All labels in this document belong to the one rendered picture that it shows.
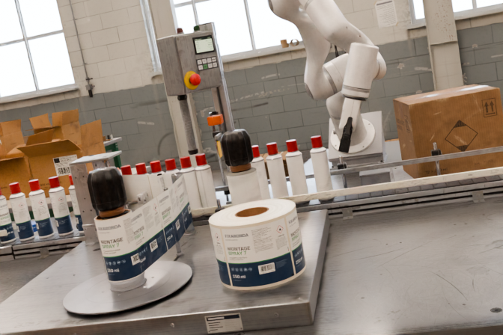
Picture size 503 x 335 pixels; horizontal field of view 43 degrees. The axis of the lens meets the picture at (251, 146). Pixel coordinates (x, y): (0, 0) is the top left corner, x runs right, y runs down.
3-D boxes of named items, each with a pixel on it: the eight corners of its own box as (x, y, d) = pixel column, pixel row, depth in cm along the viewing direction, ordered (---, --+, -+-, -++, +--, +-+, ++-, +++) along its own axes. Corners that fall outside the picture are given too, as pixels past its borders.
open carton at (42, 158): (24, 204, 351) (8, 139, 345) (69, 182, 399) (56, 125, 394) (86, 196, 341) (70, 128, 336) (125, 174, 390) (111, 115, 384)
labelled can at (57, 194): (56, 238, 216) (42, 179, 213) (63, 232, 221) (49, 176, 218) (69, 235, 215) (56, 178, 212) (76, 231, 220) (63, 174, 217)
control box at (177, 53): (166, 96, 208) (155, 39, 205) (205, 87, 219) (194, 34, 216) (186, 94, 200) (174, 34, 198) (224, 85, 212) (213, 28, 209)
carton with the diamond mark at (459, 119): (419, 184, 209) (408, 104, 205) (403, 170, 233) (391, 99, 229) (510, 167, 208) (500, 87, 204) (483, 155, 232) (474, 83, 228)
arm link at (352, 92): (343, 83, 197) (341, 93, 198) (342, 85, 188) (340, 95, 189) (370, 88, 196) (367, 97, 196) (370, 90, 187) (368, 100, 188)
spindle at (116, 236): (103, 294, 147) (76, 175, 143) (117, 279, 156) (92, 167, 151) (139, 289, 145) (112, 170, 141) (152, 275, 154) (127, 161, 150)
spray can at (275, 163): (273, 209, 201) (262, 146, 198) (275, 204, 206) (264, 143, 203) (290, 206, 200) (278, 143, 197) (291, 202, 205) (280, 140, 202)
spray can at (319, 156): (317, 203, 198) (306, 139, 195) (319, 198, 203) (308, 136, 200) (334, 200, 197) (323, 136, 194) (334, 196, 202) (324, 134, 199)
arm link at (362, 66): (353, 84, 198) (337, 84, 191) (361, 42, 196) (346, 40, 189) (376, 90, 193) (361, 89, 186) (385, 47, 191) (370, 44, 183)
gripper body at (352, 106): (343, 90, 198) (336, 125, 200) (342, 93, 188) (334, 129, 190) (367, 94, 197) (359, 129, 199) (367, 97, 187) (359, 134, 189)
